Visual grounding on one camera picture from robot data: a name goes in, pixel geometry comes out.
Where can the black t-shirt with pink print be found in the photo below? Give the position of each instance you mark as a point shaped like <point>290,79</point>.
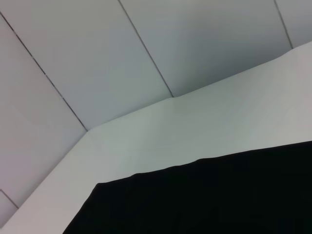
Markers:
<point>195,195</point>

